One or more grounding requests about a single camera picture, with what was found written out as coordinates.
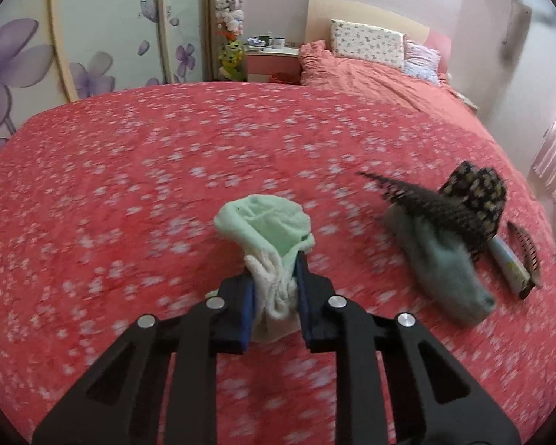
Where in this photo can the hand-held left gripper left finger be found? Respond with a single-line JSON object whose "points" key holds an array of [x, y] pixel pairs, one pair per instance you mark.
{"points": [[246, 315]]}

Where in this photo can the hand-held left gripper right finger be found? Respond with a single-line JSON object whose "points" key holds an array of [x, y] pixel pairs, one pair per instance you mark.
{"points": [[303, 306]]}

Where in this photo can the green white sock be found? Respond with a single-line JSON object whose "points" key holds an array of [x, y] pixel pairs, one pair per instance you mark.
{"points": [[264, 227]]}

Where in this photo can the grey green sock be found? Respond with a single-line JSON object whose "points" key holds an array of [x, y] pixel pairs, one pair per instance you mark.
{"points": [[445, 269]]}

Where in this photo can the black patterned sock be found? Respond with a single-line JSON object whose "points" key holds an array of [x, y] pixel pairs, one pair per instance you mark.
{"points": [[445, 211]]}

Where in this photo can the white tube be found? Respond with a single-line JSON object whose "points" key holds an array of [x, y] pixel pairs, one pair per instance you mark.
{"points": [[507, 264]]}

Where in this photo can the black floral sock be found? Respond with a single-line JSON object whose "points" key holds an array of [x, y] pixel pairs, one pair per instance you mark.
{"points": [[482, 190]]}

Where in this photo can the brown hair clip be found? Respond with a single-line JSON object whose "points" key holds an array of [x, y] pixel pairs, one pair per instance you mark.
{"points": [[528, 252]]}

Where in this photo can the red floral tablecloth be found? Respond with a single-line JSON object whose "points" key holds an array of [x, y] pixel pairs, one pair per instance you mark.
{"points": [[143, 171]]}

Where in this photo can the bed with pink duvet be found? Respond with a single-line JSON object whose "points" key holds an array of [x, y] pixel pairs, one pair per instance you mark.
{"points": [[375, 83]]}

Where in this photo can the pink white nightstand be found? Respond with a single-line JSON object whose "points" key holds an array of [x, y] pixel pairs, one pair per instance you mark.
{"points": [[271, 62]]}

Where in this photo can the green yellow plush toy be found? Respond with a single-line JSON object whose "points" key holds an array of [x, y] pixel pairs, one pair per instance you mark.
{"points": [[231, 58]]}

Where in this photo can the white mug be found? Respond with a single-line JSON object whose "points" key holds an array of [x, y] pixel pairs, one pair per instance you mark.
{"points": [[278, 43]]}

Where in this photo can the white floral pillow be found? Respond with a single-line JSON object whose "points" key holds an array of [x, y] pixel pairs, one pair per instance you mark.
{"points": [[366, 44]]}

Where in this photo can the pink striped pillow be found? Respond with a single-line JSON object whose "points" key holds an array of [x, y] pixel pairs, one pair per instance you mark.
{"points": [[421, 62]]}

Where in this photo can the beige wooden headboard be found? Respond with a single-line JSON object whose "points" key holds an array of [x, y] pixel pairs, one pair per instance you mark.
{"points": [[352, 9]]}

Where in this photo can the clear tube of plush toys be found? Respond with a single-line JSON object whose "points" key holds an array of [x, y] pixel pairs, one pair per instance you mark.
{"points": [[229, 9]]}

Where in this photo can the floral sliding wardrobe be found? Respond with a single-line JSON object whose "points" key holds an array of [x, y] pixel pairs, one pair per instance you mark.
{"points": [[97, 18]]}

